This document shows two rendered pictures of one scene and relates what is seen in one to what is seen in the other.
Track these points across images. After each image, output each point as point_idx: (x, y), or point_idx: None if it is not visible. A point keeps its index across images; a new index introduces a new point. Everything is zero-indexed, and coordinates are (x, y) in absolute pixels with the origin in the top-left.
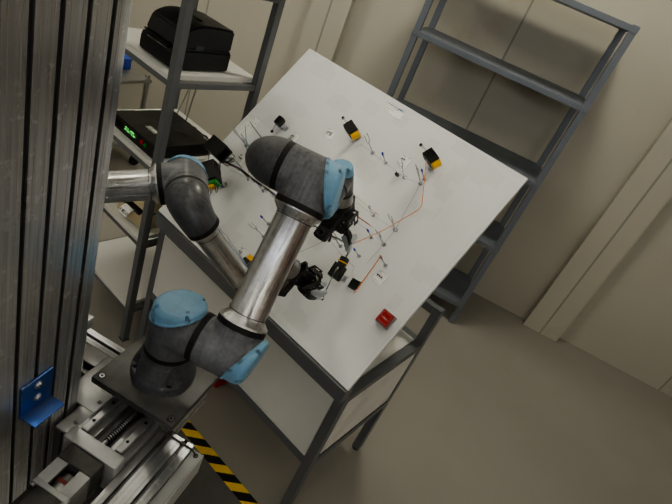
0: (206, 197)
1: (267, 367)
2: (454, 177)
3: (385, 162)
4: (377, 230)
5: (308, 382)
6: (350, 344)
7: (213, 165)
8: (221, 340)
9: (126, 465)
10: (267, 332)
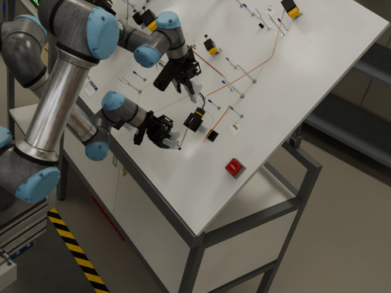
0: (32, 49)
1: (143, 215)
2: (316, 25)
3: (251, 14)
4: (238, 82)
5: (172, 229)
6: (203, 192)
7: None
8: (12, 164)
9: None
10: (137, 181)
